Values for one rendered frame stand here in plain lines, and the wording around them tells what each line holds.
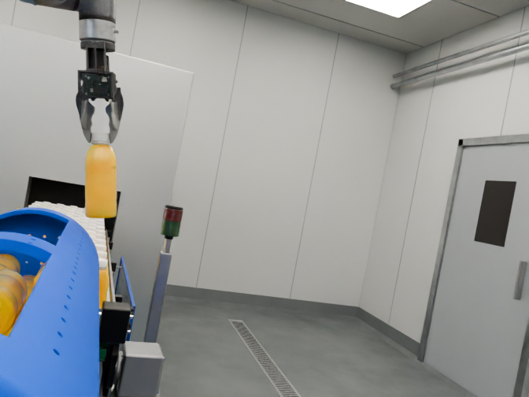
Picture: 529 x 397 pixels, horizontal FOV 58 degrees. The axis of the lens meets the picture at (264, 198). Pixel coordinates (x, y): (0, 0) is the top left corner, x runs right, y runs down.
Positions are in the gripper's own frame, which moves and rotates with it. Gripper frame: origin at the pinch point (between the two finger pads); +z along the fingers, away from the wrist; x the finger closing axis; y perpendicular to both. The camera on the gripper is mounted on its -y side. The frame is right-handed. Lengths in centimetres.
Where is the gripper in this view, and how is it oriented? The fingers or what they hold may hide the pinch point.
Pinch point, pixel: (101, 137)
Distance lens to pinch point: 114.8
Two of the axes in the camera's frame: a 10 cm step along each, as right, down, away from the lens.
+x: 9.8, 0.0, 2.1
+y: 2.0, 1.4, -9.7
